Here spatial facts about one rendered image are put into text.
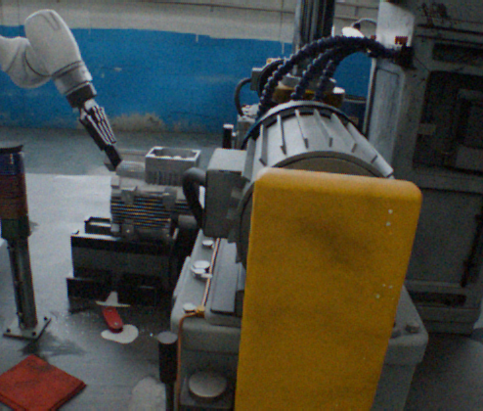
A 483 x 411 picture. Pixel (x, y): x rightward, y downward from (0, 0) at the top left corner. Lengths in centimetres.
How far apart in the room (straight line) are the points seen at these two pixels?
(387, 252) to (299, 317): 9
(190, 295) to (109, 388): 45
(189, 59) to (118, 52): 94
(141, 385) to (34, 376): 21
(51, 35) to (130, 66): 542
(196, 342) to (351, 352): 17
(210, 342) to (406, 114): 66
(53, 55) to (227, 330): 91
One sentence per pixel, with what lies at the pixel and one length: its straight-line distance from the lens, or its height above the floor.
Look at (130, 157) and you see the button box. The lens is 144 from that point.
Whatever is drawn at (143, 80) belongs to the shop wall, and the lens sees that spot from 667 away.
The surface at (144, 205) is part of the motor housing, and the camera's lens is 116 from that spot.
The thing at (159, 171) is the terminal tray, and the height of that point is 111.
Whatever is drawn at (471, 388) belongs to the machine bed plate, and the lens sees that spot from 111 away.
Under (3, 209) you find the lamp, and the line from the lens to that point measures 101.
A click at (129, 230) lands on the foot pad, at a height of 97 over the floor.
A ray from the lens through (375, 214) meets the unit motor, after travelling 37.
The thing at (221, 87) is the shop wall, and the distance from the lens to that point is 669.
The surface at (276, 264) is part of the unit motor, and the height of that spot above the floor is 128.
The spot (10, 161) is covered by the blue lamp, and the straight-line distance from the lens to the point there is 97.
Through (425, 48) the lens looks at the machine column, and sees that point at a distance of 100.
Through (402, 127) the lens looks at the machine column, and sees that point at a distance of 101.
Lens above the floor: 145
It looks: 21 degrees down
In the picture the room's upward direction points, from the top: 5 degrees clockwise
